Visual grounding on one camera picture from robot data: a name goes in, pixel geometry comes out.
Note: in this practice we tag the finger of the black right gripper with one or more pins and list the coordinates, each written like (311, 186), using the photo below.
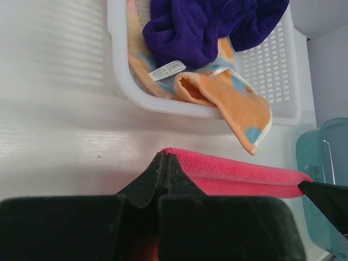
(331, 200)

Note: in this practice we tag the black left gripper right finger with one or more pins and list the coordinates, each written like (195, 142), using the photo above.
(194, 226)

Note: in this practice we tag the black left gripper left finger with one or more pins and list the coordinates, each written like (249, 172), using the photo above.
(98, 227)

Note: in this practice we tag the pink microfiber towel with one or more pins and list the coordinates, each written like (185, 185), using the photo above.
(216, 176)

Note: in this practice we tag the teal translucent plastic tray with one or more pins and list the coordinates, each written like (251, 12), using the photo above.
(322, 155)

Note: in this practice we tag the orange and blue patterned towel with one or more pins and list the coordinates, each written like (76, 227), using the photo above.
(216, 84)

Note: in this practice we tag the purple towel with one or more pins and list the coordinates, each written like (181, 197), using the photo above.
(189, 31)

